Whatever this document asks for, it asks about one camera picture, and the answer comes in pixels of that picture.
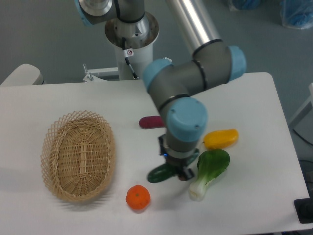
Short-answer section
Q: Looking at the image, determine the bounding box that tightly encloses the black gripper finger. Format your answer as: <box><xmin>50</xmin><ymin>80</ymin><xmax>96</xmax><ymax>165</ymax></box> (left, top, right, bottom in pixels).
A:
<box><xmin>178</xmin><ymin>167</ymin><xmax>195</xmax><ymax>181</ymax></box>

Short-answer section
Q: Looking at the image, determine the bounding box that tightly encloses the purple sweet potato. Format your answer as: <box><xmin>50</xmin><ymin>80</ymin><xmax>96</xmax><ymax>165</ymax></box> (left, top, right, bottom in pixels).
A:
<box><xmin>138</xmin><ymin>116</ymin><xmax>165</xmax><ymax>129</ymax></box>

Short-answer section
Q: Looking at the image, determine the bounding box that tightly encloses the woven wicker basket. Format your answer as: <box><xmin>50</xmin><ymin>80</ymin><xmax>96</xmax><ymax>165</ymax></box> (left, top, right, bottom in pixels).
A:
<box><xmin>41</xmin><ymin>111</ymin><xmax>116</xmax><ymax>202</ymax></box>

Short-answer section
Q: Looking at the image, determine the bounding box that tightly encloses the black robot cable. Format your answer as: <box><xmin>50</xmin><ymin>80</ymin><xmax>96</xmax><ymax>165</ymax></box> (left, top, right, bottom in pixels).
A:
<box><xmin>121</xmin><ymin>37</ymin><xmax>139</xmax><ymax>80</ymax></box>

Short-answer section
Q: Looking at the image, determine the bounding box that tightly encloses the green bok choy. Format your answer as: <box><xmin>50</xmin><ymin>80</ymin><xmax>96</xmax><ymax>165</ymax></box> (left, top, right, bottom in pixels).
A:
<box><xmin>189</xmin><ymin>149</ymin><xmax>230</xmax><ymax>201</ymax></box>

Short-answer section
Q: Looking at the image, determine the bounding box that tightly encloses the blue plastic bag middle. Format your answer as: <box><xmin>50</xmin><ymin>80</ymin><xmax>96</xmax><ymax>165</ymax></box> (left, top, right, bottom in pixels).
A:
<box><xmin>227</xmin><ymin>0</ymin><xmax>262</xmax><ymax>11</ymax></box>

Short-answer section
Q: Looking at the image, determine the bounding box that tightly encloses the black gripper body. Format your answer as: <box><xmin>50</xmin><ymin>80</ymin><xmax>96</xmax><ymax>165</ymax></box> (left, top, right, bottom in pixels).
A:
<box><xmin>158</xmin><ymin>136</ymin><xmax>199</xmax><ymax>174</ymax></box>

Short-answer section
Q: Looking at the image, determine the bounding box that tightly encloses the dark green cucumber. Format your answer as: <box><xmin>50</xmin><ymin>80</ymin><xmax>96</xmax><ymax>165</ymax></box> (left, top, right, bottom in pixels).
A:
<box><xmin>147</xmin><ymin>163</ymin><xmax>176</xmax><ymax>183</ymax></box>

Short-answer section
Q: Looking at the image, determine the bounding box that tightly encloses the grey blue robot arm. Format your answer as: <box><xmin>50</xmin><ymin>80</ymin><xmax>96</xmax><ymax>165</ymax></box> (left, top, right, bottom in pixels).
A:
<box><xmin>75</xmin><ymin>0</ymin><xmax>246</xmax><ymax>183</ymax></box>

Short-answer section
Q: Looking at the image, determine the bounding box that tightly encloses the blue plastic bag right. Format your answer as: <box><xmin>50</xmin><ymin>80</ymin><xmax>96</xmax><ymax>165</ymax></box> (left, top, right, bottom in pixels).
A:
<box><xmin>280</xmin><ymin>0</ymin><xmax>313</xmax><ymax>30</ymax></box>

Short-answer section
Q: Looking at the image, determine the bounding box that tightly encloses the blue plastic bag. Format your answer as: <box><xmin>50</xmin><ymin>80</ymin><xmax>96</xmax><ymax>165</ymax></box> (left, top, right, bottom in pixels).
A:
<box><xmin>280</xmin><ymin>0</ymin><xmax>313</xmax><ymax>30</ymax></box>
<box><xmin>227</xmin><ymin>0</ymin><xmax>262</xmax><ymax>11</ymax></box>

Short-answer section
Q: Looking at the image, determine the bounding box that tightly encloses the orange mandarin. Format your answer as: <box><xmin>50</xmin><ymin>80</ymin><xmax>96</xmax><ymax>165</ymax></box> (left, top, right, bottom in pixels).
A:
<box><xmin>125</xmin><ymin>185</ymin><xmax>151</xmax><ymax>210</ymax></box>

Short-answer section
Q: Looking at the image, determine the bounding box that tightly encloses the white chair armrest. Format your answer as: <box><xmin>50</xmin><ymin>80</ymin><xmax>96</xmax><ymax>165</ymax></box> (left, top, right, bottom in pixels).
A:
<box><xmin>0</xmin><ymin>64</ymin><xmax>45</xmax><ymax>87</ymax></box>

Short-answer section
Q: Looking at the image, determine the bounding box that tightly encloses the yellow bell pepper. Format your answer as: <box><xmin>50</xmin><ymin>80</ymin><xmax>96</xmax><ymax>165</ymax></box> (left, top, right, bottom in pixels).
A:
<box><xmin>203</xmin><ymin>129</ymin><xmax>239</xmax><ymax>149</ymax></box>

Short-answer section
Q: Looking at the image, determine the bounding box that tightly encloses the black box at table edge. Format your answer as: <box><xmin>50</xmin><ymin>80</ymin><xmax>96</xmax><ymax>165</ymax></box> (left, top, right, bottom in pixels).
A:
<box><xmin>294</xmin><ymin>198</ymin><xmax>313</xmax><ymax>224</ymax></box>

